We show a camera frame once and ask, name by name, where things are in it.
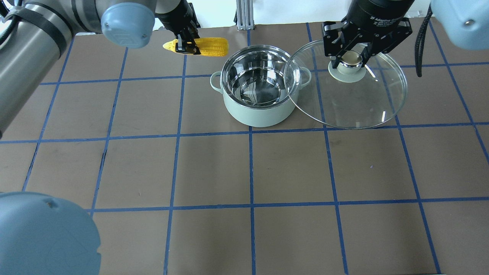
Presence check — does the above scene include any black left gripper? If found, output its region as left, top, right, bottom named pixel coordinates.
left=155, top=0, right=201, bottom=55

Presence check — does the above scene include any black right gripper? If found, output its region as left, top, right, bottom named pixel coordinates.
left=322, top=0, right=414, bottom=69

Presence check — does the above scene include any yellow corn cob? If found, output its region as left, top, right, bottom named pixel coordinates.
left=162, top=37, right=229, bottom=57

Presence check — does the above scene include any glass pot lid with knob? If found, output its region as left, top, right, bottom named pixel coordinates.
left=285, top=40, right=408, bottom=129

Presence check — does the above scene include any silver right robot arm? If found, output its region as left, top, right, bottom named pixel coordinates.
left=322, top=0, right=488, bottom=68

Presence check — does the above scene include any pale green steel pot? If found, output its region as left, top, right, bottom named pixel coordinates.
left=210, top=45, right=312, bottom=128

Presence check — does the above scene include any aluminium frame post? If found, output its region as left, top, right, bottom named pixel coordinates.
left=235, top=0, right=255, bottom=30

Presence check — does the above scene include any black coiled cable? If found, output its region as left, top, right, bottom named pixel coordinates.
left=415, top=3, right=433, bottom=78

